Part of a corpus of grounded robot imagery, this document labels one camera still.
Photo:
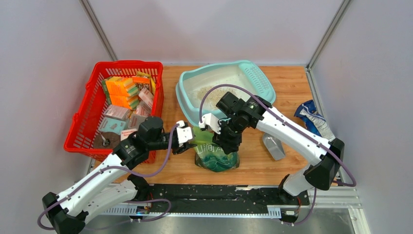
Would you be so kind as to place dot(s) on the beige cat litter pile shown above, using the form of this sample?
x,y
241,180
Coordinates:
x,y
213,97

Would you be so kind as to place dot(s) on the teal sponge box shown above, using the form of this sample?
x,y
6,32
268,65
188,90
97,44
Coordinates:
x,y
112,125

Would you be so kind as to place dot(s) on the orange sponge pack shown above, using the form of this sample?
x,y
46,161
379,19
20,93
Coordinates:
x,y
121,86
126,102

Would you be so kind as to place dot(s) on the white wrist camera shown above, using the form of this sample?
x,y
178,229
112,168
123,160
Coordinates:
x,y
184,132
210,122

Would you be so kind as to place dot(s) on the green cat litter bag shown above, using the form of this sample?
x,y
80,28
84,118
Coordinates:
x,y
210,156

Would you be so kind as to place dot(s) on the white pink sponge box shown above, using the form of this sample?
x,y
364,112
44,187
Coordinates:
x,y
125,133

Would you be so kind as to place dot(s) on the orange sponge pack upper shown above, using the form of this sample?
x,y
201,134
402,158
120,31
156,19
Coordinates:
x,y
121,86

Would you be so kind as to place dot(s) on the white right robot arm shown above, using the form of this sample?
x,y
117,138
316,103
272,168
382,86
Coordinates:
x,y
321,154

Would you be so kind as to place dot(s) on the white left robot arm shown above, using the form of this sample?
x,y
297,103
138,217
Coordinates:
x,y
113,181

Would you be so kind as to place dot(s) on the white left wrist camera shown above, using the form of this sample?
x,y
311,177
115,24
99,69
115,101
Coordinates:
x,y
184,132

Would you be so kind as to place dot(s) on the blue plastic bag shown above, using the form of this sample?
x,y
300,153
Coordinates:
x,y
313,120

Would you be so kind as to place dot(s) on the orange sponge pack lower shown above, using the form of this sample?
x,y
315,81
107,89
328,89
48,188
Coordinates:
x,y
126,102

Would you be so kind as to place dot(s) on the brown round scrubber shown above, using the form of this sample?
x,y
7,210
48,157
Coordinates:
x,y
106,140

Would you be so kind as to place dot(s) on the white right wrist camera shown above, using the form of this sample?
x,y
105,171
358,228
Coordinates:
x,y
210,122

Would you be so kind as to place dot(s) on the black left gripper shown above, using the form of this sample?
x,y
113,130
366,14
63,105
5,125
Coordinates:
x,y
177,149

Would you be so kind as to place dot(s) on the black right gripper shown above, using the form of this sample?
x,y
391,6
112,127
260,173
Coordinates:
x,y
228,145

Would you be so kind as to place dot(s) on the light blue litter box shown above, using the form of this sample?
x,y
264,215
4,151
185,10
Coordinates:
x,y
194,84

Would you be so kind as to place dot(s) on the red plastic basket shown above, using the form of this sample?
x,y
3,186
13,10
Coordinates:
x,y
148,78

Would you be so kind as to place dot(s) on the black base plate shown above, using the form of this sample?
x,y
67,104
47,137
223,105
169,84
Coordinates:
x,y
216,199

